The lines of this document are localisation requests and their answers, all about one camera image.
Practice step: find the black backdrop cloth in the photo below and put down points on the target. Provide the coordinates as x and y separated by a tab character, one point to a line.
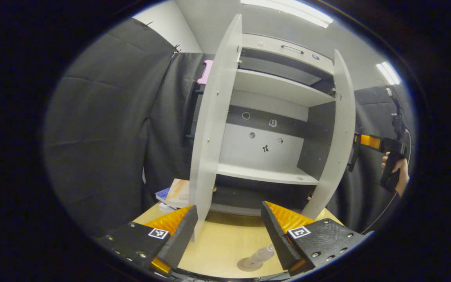
104	129

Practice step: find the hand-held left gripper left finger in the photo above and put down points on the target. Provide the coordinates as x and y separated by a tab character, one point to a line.
180	243

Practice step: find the blue book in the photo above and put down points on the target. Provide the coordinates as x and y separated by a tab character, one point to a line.
163	194

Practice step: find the clear plastic bottle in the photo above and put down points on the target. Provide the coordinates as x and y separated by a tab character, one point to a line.
262	254

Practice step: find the white cabinet door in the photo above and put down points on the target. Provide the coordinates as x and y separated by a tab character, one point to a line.
213	137
339	137

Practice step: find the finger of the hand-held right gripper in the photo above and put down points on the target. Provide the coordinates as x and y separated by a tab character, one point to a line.
370	141

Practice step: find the white cabinet drawer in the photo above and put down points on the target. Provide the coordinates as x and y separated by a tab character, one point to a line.
272	47

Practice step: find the white and grey cabinet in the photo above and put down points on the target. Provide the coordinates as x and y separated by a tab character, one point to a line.
257	156

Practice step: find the white book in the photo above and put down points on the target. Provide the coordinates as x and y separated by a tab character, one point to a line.
167	208

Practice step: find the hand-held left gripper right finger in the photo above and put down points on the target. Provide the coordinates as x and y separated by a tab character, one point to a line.
278	239

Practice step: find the white cabinet shelf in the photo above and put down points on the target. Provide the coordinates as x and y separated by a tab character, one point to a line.
280	88

